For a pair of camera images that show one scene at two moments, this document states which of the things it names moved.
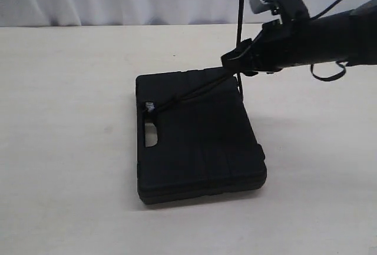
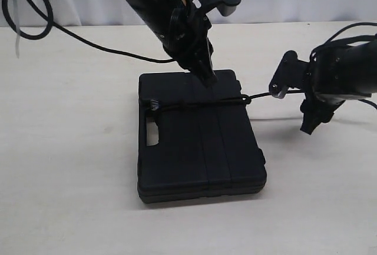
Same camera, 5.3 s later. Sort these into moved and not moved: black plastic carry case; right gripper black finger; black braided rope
Moved: right gripper black finger; black braided rope
Not moved: black plastic carry case
